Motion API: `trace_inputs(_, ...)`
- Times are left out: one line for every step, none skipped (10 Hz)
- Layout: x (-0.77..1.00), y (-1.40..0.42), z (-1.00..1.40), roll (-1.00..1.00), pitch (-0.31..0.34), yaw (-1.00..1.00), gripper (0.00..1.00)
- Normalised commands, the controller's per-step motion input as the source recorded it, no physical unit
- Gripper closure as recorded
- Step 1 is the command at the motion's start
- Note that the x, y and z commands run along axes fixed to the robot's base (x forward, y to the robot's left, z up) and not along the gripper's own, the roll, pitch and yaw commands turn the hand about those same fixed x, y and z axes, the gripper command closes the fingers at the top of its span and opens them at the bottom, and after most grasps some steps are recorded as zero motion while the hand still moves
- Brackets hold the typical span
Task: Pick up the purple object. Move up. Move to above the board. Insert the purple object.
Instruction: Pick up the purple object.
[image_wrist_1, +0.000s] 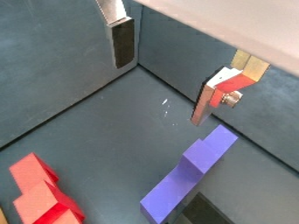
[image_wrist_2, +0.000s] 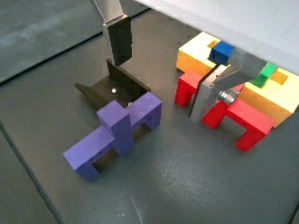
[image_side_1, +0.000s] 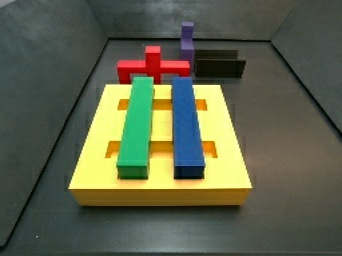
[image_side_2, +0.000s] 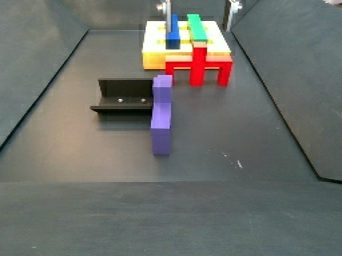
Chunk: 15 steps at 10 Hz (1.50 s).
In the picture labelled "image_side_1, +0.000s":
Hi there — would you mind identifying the purple cross-shaped block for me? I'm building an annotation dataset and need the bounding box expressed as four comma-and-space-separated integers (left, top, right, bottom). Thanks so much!
179, 21, 196, 68

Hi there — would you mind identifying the yellow slotted board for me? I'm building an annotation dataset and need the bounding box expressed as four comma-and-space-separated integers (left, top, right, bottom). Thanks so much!
69, 84, 251, 206

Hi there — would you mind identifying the blue long bar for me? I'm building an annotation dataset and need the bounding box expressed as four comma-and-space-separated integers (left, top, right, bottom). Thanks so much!
171, 77, 206, 179

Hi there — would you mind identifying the green long bar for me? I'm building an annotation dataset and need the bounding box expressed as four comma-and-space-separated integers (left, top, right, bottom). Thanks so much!
116, 77, 153, 179

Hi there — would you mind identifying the red cross-shaped block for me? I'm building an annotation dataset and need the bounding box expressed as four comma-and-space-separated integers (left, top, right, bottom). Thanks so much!
116, 46, 191, 84

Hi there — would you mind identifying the black angled holder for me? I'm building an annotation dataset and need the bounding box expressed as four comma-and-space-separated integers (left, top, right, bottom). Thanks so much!
193, 49, 246, 78

